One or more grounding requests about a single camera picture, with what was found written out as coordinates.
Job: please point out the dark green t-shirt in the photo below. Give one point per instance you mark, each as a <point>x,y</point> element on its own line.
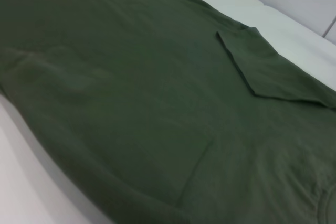
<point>131,90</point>

